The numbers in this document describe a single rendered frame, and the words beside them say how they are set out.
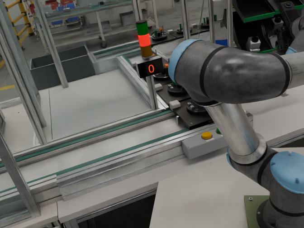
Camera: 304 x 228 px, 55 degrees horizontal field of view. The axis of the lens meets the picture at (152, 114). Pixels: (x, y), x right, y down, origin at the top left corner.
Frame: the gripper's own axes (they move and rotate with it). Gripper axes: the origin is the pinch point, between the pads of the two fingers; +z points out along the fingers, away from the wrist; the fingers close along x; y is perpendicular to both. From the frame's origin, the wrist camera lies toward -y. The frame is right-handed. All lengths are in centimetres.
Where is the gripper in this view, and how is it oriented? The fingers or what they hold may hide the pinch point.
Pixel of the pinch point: (271, 35)
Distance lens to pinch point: 129.3
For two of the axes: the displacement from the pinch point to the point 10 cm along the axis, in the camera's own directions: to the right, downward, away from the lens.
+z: -0.7, -0.6, 10.0
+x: 9.7, -2.2, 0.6
